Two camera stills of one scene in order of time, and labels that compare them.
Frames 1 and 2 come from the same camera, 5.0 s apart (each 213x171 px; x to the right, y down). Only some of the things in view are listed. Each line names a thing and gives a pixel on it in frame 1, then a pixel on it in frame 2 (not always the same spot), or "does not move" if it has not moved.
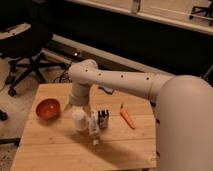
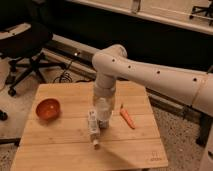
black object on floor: [3, 116] does not move
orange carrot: [125, 114] does not move
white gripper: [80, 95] to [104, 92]
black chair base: [207, 10] does not move
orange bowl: [48, 109] does not move
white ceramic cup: [79, 116] to [103, 110]
